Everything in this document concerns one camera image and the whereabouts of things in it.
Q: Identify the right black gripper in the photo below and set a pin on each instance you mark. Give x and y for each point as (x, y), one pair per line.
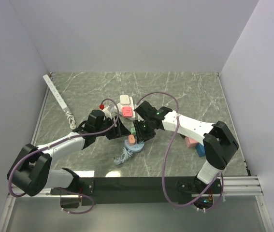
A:
(140, 136)

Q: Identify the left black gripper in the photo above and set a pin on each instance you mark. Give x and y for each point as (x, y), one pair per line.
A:
(118, 131)

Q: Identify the salmon usb-c charger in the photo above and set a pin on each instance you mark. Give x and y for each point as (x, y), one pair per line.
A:
(131, 140)

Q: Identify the green charger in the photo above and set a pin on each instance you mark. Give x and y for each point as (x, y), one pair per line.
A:
(132, 131)

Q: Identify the round blue power hub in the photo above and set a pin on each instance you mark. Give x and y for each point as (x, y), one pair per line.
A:
(128, 151)

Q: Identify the pink cube socket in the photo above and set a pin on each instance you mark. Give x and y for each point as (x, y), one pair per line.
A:
(190, 142)

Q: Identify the long white power strip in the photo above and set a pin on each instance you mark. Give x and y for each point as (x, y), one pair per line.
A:
(61, 102)

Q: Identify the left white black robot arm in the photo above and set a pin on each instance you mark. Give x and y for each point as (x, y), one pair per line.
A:
(30, 170)

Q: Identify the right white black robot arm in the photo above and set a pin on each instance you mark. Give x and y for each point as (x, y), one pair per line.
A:
(218, 141)

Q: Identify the pink square plug adapter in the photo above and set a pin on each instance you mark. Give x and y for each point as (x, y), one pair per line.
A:
(127, 112)

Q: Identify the white square plug adapter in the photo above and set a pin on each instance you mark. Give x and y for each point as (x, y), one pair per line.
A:
(124, 99)

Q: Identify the blue cube socket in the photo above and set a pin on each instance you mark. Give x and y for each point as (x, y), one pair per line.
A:
(200, 150)

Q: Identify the white flat power strip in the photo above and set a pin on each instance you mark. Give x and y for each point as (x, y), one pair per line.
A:
(119, 105)

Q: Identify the black mounting base bar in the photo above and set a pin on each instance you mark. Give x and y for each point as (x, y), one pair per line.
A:
(106, 190)

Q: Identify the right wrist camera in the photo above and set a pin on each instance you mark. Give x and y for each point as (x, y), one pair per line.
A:
(145, 110)

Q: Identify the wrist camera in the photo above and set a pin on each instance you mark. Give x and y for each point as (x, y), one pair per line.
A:
(145, 110)
(95, 120)

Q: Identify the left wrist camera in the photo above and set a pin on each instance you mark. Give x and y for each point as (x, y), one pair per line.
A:
(95, 120)

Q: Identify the aluminium rail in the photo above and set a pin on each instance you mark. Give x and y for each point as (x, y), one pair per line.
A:
(233, 186)

